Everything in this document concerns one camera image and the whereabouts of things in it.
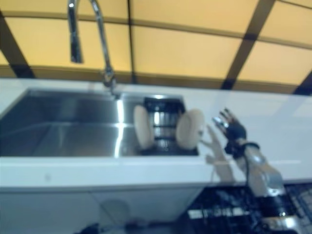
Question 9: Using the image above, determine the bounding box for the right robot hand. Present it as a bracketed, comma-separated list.
[211, 107, 247, 144]

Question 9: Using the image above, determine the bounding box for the beige ceramic plate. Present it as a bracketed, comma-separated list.
[133, 104, 155, 149]
[175, 108, 205, 150]

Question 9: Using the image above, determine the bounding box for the black sink drain rack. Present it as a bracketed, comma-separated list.
[135, 96, 199, 156]

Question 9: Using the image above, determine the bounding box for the chrome gooseneck faucet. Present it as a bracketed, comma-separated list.
[67, 0, 120, 99]

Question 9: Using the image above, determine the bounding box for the stainless steel sink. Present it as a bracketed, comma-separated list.
[0, 86, 200, 158]

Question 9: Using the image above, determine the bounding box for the white cabinet front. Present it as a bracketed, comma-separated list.
[0, 185, 203, 234]

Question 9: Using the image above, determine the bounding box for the shallow black wire dishwasher rack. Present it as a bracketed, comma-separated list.
[187, 182, 312, 234]

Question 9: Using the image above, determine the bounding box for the yellow window with dark frame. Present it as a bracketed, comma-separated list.
[0, 0, 312, 96]

